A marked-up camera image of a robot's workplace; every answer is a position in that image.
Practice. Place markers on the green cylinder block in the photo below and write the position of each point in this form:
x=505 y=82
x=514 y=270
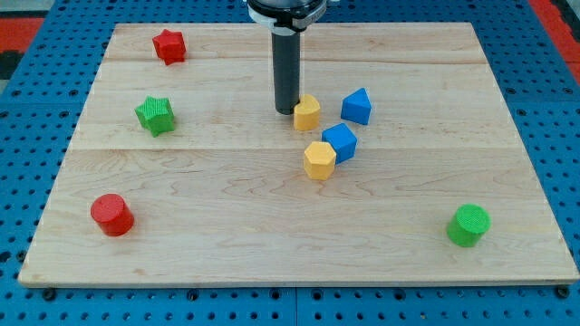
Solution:
x=469 y=223

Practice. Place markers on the blue triangle block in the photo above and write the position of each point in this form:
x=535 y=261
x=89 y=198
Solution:
x=357 y=107

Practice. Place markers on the wooden board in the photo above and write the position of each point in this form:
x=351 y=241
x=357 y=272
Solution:
x=223 y=200

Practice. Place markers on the red cylinder block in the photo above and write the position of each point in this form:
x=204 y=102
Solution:
x=111 y=213

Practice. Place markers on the red star block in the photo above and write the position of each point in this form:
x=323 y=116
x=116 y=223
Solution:
x=170 y=46

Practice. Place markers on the yellow heart block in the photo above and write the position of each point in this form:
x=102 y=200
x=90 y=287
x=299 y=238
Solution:
x=307 y=113

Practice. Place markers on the blue cube block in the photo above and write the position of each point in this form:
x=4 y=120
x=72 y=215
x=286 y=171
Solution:
x=342 y=140

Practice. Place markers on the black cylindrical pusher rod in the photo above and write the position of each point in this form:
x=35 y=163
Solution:
x=286 y=70

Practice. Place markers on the green star block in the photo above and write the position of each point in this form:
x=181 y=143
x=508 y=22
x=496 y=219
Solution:
x=156 y=115

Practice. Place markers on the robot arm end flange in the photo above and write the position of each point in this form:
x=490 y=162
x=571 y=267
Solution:
x=286 y=17

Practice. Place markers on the yellow hexagon block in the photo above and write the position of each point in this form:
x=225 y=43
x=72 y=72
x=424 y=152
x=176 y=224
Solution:
x=319 y=160

